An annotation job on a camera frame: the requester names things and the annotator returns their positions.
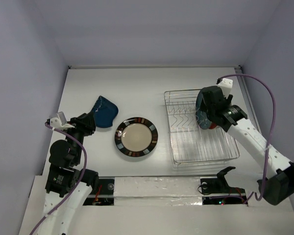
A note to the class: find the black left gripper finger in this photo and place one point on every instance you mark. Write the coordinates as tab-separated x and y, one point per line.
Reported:
88	129
88	119

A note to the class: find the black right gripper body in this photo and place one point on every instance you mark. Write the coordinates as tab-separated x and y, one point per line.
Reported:
211	105

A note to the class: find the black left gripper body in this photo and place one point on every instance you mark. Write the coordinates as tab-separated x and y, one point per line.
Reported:
77	123

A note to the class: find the dark blue teardrop plate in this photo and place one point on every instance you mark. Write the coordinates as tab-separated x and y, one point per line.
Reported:
104	112

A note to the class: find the dark teal floral plate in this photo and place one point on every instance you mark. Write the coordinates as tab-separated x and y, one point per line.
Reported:
201	117

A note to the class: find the red and teal glazed plate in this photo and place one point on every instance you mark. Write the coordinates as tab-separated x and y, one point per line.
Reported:
213	126

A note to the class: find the beige plate with brown rim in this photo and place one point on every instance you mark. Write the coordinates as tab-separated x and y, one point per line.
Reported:
136	137

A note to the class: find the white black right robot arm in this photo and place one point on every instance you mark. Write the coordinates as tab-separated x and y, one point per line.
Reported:
278	184

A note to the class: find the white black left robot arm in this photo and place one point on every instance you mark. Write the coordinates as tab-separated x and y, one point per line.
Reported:
66	187

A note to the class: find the silver foil covered bar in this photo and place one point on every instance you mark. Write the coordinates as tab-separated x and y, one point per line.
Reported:
157	191

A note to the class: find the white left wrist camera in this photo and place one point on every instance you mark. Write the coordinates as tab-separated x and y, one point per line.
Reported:
58	121

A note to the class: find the chrome wire dish rack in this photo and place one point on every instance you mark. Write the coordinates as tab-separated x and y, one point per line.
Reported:
190	145

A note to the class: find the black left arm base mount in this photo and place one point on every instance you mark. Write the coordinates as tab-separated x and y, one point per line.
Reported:
104	195

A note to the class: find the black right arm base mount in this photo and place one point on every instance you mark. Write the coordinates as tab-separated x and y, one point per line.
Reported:
218	184

